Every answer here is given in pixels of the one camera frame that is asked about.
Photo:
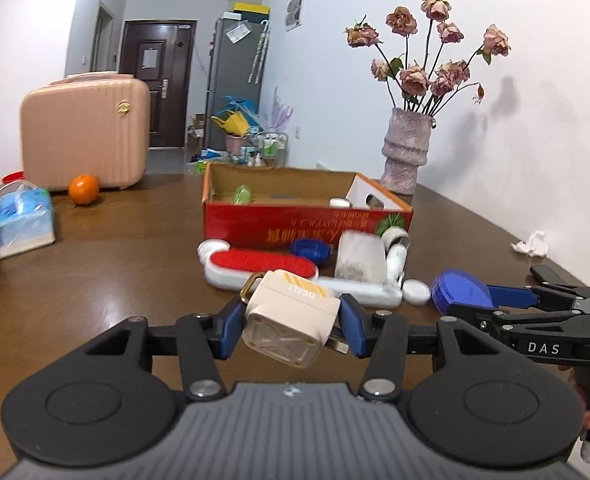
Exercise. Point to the cream charger block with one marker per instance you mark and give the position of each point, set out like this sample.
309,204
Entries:
287,322

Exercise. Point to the orange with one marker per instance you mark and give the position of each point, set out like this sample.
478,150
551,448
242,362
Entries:
83,189

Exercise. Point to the white cardboard insert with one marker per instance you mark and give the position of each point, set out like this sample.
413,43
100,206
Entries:
372,194

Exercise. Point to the framed wall picture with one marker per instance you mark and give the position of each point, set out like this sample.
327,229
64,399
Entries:
295,10

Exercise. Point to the pink bucket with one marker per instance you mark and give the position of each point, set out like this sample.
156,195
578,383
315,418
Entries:
236,144

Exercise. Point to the white lint brush red pad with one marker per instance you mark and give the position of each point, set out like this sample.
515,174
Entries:
270,265

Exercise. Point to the yellow box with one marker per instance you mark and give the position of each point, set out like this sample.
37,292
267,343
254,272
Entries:
251,8

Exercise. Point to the green plastic bottle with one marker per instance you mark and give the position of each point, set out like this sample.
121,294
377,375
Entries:
242,195

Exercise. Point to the crumpled white tissue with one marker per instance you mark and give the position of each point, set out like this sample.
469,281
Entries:
531,245

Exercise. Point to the dried pink roses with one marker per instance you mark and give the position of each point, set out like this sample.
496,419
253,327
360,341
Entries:
427,67

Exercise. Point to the translucent plastic box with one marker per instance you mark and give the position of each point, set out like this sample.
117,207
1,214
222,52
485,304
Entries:
360,256

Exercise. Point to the red-lidded plastic jar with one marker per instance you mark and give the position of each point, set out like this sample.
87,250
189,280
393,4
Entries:
11,178

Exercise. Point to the small blue bottle cap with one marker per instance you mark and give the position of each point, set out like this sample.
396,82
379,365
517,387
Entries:
311,251

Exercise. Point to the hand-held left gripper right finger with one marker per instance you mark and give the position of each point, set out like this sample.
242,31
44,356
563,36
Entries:
352,327

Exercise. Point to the white plastic bottle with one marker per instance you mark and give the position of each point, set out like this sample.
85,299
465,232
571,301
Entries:
396,255

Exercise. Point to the red cardboard box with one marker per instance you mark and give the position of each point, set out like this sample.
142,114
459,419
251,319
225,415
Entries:
280,212

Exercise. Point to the pink ceramic vase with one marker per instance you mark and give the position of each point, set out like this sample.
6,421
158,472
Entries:
407,152

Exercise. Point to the yellow watering can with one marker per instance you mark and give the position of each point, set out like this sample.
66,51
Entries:
230,121

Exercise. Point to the small white jar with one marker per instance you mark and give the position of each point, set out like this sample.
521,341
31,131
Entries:
340,203

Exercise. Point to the grey refrigerator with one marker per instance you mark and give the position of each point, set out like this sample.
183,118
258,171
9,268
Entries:
235,77

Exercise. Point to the dark brown door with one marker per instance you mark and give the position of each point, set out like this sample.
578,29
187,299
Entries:
156,85

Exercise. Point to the pink suitcase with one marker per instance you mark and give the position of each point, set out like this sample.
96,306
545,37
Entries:
85,132

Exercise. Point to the blue tissue pack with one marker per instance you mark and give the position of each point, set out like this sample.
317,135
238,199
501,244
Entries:
22,220

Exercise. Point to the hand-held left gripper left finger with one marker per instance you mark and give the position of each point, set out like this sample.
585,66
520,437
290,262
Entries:
230,327

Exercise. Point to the large blue round lid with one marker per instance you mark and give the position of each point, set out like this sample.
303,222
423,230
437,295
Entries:
459,291

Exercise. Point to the white round cap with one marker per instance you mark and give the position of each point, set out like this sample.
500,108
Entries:
416,291

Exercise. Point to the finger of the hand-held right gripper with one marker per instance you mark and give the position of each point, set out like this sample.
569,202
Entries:
512,296
480,316

